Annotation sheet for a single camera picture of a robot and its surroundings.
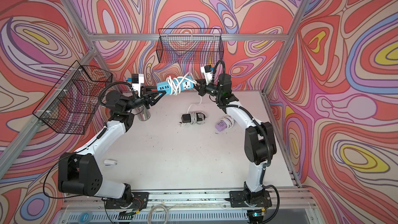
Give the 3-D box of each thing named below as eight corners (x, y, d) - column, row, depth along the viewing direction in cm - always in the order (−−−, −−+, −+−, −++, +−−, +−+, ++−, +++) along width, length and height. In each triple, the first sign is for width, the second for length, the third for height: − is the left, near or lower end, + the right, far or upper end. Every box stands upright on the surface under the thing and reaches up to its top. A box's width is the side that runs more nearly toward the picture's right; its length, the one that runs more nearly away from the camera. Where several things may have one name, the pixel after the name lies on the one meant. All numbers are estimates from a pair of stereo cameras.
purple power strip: (218, 133, 98) (219, 128, 93) (214, 125, 102) (214, 120, 97) (233, 127, 101) (235, 122, 96) (228, 120, 105) (230, 114, 100)
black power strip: (182, 125, 100) (181, 120, 96) (182, 118, 104) (181, 113, 100) (205, 123, 102) (205, 118, 98) (204, 116, 105) (204, 111, 101)
